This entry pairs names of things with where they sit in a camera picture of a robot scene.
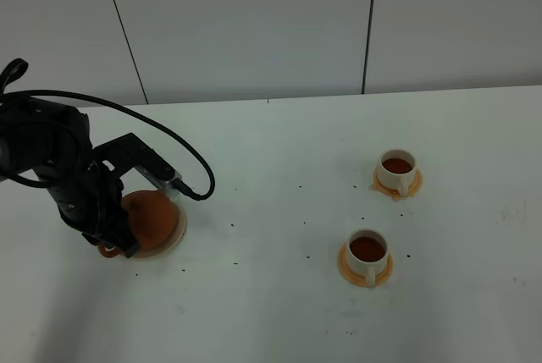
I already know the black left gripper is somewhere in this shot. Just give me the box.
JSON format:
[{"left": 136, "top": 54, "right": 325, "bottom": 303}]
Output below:
[{"left": 48, "top": 133, "right": 151, "bottom": 257}]

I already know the brown clay teapot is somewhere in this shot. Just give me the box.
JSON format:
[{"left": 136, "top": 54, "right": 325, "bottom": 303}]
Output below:
[{"left": 121, "top": 190, "right": 178, "bottom": 252}]

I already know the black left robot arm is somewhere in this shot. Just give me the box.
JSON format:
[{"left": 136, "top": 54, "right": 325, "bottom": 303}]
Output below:
[{"left": 1, "top": 98, "right": 179, "bottom": 257}]

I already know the beige round teapot coaster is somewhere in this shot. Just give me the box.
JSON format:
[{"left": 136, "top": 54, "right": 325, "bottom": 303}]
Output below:
[{"left": 132, "top": 206, "right": 187, "bottom": 260}]

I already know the near orange cup coaster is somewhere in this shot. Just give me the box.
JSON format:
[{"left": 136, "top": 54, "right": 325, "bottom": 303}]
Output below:
[{"left": 337, "top": 245, "right": 394, "bottom": 288}]

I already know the orange cup coaster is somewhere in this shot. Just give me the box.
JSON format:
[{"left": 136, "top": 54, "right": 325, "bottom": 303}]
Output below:
[
  {"left": 369, "top": 168, "right": 423, "bottom": 202},
  {"left": 337, "top": 245, "right": 394, "bottom": 288}
]

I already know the near white teacup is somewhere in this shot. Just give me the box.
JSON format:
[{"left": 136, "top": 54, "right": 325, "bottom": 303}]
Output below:
[{"left": 346, "top": 229, "right": 390, "bottom": 287}]

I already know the white teacup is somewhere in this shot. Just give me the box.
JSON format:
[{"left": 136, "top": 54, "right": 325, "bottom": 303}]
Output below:
[
  {"left": 346, "top": 229, "right": 390, "bottom": 287},
  {"left": 377, "top": 149, "right": 418, "bottom": 197}
]

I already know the far white teacup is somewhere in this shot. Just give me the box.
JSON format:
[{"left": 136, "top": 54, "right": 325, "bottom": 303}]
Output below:
[{"left": 377, "top": 149, "right": 418, "bottom": 197}]

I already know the far orange cup coaster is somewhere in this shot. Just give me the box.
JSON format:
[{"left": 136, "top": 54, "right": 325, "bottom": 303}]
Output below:
[{"left": 369, "top": 168, "right": 423, "bottom": 202}]

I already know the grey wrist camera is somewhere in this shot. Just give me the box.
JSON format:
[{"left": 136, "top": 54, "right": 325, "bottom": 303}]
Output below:
[{"left": 135, "top": 147, "right": 180, "bottom": 192}]

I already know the black braided cable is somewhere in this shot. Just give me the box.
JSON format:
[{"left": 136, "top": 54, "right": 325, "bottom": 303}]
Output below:
[{"left": 0, "top": 58, "right": 216, "bottom": 201}]

